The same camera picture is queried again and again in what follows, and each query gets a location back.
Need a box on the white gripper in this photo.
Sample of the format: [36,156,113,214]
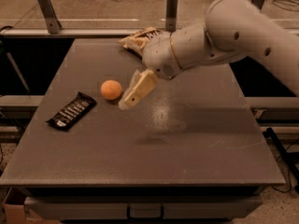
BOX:
[118,32,182,110]

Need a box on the orange fruit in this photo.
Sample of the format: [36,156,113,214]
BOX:
[100,80,122,100]

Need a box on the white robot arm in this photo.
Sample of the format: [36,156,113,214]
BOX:
[119,0,299,110]

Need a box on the black rxbar chocolate bar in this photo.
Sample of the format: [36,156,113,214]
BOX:
[46,91,97,131]

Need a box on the brown white snack chip bag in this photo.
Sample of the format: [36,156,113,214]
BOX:
[128,27,162,53]

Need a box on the cardboard box on floor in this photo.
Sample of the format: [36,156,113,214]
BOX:
[3,189,61,224]

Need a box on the middle metal bracket post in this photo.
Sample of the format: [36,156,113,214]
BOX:
[165,0,178,32]

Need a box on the left metal bracket post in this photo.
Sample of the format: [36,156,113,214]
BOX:
[37,0,62,35]

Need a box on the black cable on floor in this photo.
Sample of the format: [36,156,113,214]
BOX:
[263,128,299,194]

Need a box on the table drawer handle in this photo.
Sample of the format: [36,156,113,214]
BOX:
[126,203,164,220]

